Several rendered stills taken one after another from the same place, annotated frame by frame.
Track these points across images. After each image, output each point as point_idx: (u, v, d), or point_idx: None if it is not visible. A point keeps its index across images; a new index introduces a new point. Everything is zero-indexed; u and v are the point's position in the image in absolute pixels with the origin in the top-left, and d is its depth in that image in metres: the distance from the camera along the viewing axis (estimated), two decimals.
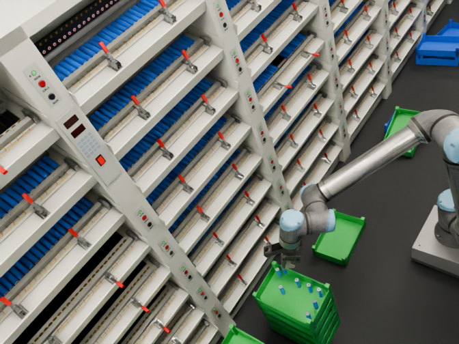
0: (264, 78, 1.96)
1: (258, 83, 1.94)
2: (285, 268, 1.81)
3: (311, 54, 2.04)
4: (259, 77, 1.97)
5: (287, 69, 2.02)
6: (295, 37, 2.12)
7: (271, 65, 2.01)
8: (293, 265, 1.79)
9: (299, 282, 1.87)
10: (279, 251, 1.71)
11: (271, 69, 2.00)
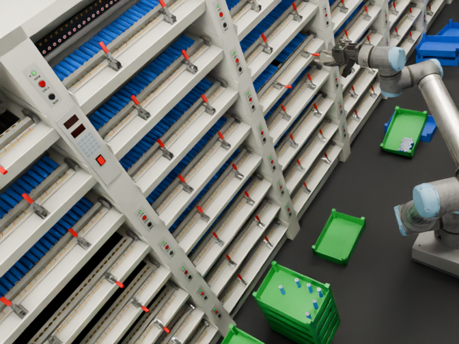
0: (264, 78, 1.96)
1: (258, 83, 1.94)
2: (329, 49, 1.82)
3: (311, 54, 2.04)
4: (259, 77, 1.97)
5: (287, 69, 2.02)
6: (295, 37, 2.12)
7: (271, 65, 2.01)
8: (332, 44, 1.78)
9: (299, 282, 1.87)
10: None
11: (271, 69, 2.00)
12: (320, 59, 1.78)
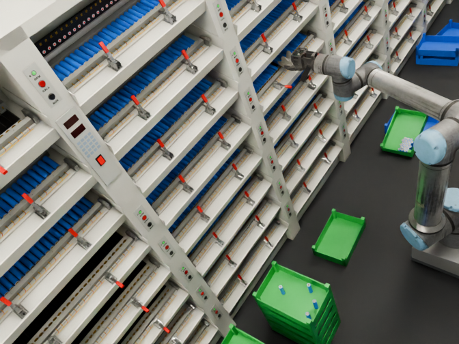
0: (264, 78, 1.96)
1: (258, 83, 1.94)
2: (287, 56, 1.98)
3: None
4: (259, 77, 1.97)
5: (287, 69, 2.02)
6: (295, 37, 2.12)
7: (271, 65, 2.01)
8: (290, 52, 1.94)
9: (277, 59, 1.99)
10: None
11: (271, 69, 2.00)
12: (282, 61, 1.94)
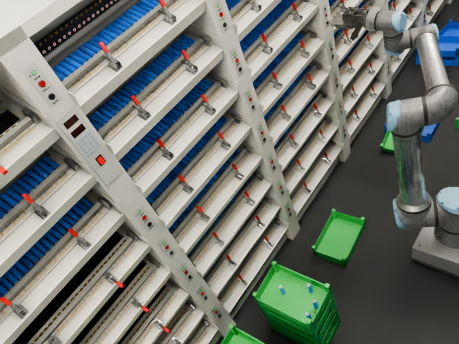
0: (261, 77, 1.97)
1: (255, 82, 1.95)
2: None
3: (303, 48, 2.04)
4: (257, 76, 1.97)
5: (287, 69, 2.02)
6: None
7: (268, 63, 2.01)
8: (339, 12, 2.04)
9: (273, 62, 2.02)
10: (362, 25, 2.02)
11: (268, 68, 2.00)
12: (333, 20, 2.05)
